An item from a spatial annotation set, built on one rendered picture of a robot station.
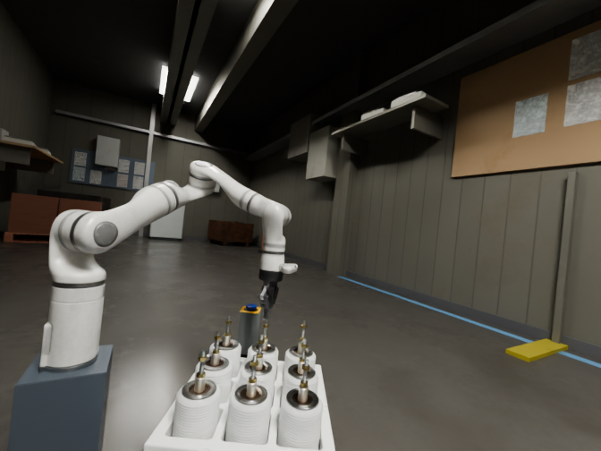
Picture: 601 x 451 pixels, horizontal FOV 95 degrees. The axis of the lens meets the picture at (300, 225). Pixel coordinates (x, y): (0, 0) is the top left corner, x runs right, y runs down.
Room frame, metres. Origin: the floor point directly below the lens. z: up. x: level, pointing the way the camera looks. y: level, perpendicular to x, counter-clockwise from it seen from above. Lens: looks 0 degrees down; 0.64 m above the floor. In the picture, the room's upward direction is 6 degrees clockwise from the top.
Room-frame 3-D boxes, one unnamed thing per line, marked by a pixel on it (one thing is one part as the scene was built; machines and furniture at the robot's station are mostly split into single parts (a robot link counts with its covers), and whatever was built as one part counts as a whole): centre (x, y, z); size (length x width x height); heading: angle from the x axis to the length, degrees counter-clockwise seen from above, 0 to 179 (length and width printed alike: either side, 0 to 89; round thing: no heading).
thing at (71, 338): (0.60, 0.47, 0.39); 0.09 x 0.09 x 0.17; 29
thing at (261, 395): (0.63, 0.07, 0.25); 0.08 x 0.08 x 0.01
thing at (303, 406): (0.63, -0.05, 0.25); 0.08 x 0.08 x 0.01
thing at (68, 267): (0.60, 0.47, 0.54); 0.09 x 0.09 x 0.17; 75
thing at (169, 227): (6.61, 3.19, 0.70); 0.71 x 0.60 x 1.39; 119
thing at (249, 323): (1.04, 0.15, 0.16); 0.07 x 0.07 x 0.31; 1
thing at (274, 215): (0.86, 0.08, 0.63); 0.09 x 0.07 x 0.15; 162
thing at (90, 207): (4.49, 3.90, 0.35); 1.15 x 0.82 x 0.70; 119
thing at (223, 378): (0.75, 0.19, 0.16); 0.10 x 0.10 x 0.18
